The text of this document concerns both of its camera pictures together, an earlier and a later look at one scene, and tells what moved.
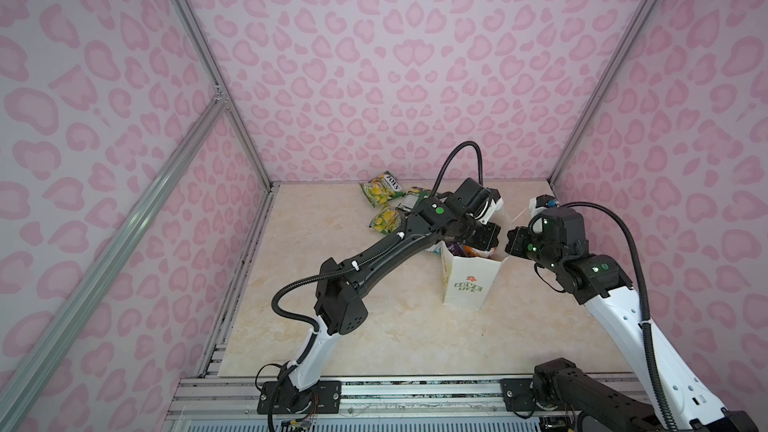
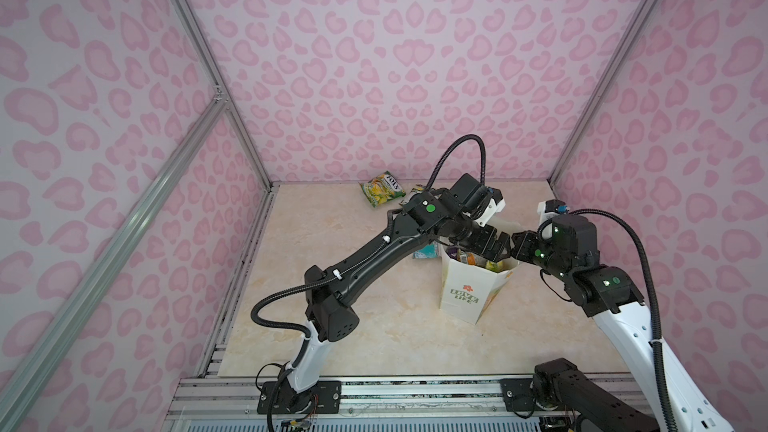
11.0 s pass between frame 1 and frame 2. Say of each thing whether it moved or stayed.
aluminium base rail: stayed
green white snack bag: stayed
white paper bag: moved
